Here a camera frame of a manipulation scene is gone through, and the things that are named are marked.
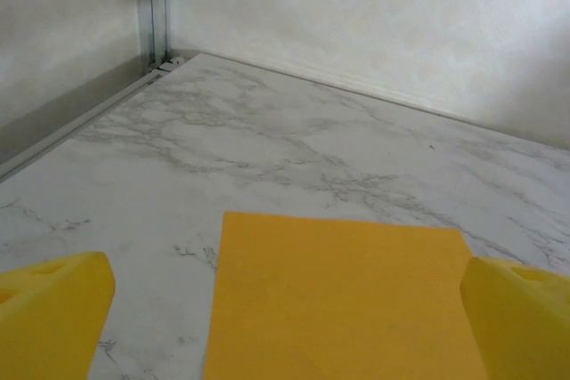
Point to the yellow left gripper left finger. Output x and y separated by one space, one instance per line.
49 322

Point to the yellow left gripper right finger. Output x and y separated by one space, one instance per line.
525 331

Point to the yellow paper sheet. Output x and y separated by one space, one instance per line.
334 300

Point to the aluminium side rail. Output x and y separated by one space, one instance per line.
67 126

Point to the aluminium corner post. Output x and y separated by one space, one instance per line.
153 6

